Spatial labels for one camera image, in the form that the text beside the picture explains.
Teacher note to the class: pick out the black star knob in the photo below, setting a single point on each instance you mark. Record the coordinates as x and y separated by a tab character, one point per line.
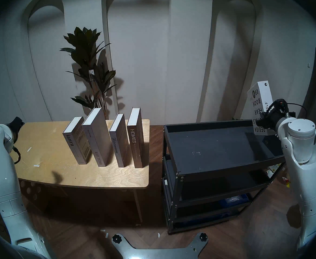
203	237
116	238

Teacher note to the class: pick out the tall green potted plant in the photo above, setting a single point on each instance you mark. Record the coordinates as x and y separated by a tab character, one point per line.
86	50

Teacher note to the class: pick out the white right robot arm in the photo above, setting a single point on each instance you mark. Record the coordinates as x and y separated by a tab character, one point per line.
306	166

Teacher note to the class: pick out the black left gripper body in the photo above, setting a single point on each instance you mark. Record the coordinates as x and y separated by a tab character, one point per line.
16	125

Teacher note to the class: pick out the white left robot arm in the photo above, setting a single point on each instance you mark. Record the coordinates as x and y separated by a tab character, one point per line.
1	180

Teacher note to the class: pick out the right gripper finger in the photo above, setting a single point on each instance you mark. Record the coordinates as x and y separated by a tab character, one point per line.
262	122

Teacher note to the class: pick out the blue bin with clear bag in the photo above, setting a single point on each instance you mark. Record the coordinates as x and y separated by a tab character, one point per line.
233	201

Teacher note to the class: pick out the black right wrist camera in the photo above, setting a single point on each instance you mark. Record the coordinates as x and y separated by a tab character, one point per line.
280	106

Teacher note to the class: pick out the large grey SPECIAL ISSUE book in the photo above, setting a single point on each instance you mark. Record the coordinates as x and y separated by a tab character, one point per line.
97	137

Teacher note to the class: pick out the small red yellow item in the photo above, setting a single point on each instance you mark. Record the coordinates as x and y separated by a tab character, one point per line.
286	181

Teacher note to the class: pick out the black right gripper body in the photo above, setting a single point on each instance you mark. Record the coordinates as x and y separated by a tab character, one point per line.
274	121

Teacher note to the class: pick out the grey Discontent book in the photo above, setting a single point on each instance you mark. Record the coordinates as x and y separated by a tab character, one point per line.
119	142

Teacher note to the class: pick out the silver book small black lettering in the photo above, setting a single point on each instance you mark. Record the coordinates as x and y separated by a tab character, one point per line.
260	99

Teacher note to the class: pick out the grey metal robot base plate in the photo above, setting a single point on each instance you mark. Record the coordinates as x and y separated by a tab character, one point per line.
158	253

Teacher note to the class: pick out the brown HOMES book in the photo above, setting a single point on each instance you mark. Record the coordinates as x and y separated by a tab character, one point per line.
135	137

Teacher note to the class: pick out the black metal shelf cart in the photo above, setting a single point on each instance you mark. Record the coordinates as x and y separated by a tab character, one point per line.
214	147

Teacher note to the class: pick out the light wooden display table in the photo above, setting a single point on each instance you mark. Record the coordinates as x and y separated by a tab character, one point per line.
87	176

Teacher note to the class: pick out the green and white carton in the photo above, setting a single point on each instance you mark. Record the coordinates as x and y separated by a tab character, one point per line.
273	169

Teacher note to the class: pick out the grey iaura book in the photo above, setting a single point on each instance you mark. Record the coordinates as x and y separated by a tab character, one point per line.
75	142

